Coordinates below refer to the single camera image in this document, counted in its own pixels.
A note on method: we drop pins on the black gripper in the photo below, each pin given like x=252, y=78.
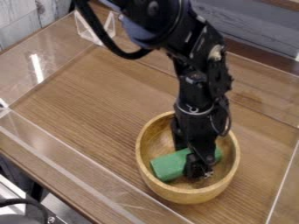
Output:
x=195, y=131

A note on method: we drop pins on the green rectangular block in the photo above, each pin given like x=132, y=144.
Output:
x=167, y=166

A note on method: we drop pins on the brown wooden bowl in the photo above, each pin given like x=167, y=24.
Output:
x=153, y=144

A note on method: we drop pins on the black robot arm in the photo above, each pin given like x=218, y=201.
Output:
x=167, y=25

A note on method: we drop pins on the clear acrylic tray walls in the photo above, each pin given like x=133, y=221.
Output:
x=77, y=104

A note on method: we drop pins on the clear acrylic corner bracket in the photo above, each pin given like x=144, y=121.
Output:
x=85, y=31

